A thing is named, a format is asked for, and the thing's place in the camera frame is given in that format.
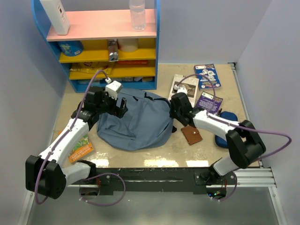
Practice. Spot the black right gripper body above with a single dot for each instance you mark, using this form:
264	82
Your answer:
175	113

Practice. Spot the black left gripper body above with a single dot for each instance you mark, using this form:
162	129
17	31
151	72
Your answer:
108	105

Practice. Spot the brown leather wallet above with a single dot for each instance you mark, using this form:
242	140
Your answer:
191	134

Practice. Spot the blue fabric backpack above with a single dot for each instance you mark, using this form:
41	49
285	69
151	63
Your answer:
146	124

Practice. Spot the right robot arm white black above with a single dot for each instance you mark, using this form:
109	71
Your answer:
244	143

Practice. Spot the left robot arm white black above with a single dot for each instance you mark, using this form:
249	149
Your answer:
44	174

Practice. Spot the yellow snack bag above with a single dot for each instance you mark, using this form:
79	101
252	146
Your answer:
92	67

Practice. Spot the purple cover book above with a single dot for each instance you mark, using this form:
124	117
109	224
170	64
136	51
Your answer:
206	101

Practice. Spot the white coffee cover book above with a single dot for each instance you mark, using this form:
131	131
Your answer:
190	83

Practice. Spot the red flat box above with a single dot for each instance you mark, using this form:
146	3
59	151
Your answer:
133	62

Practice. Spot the blue cartoon book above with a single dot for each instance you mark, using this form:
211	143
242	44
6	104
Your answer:
207	76

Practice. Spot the orange green children book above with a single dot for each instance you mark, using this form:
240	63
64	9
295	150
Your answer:
82	148

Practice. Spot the blue zip pencil case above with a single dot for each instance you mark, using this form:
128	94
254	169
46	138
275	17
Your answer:
229	116

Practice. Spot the blue shelf unit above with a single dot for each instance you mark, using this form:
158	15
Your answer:
94	29

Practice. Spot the blue round tin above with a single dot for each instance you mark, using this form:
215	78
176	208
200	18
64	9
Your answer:
71	48

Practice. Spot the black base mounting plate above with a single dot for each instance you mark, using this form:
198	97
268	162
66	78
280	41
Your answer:
155	179

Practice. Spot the clear plastic water bottle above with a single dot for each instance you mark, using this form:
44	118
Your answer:
138	14

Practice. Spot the white rectangular box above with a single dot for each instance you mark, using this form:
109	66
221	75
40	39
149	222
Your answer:
57	15

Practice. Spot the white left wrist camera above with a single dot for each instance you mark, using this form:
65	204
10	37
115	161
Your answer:
113	89

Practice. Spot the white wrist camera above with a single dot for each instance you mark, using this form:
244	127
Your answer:
181	89
113	89

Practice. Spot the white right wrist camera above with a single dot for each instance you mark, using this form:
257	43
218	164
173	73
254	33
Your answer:
181	89

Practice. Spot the aluminium frame rail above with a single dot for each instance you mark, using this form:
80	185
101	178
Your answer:
255	178

